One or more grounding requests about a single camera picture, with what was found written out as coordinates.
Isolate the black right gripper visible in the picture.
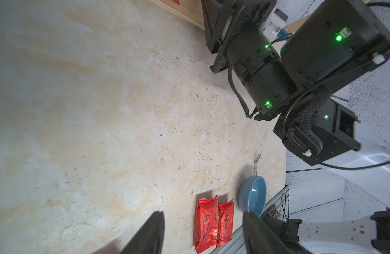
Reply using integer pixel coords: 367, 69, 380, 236
201, 1, 299, 121

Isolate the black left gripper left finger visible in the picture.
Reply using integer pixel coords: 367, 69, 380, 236
120, 211, 165, 254

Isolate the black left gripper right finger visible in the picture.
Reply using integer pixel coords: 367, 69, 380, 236
243, 212, 291, 254

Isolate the light wooden two-tier shelf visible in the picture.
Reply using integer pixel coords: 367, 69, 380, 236
150, 0, 323, 33

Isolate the blue round plate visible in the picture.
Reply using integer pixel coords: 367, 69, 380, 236
238, 176, 267, 217

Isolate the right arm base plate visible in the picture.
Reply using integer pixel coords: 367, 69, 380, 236
262, 189, 290, 222

